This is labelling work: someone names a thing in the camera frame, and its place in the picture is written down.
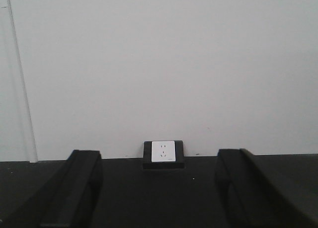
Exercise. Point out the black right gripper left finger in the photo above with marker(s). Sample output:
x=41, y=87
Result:
x=67, y=200

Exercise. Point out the white socket on black box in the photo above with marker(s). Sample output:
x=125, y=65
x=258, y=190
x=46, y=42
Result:
x=163, y=155

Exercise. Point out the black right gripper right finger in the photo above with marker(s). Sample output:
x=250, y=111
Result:
x=268, y=191

